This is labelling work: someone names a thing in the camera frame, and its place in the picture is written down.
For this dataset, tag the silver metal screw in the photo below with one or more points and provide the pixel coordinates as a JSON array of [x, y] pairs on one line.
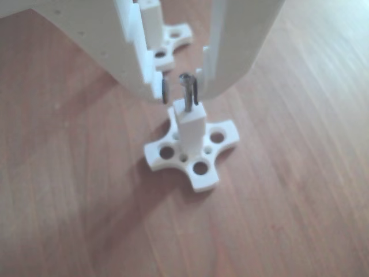
[[187, 92]]

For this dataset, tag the white cross-base post stand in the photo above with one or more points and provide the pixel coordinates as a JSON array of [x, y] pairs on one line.
[[191, 130], [152, 26]]

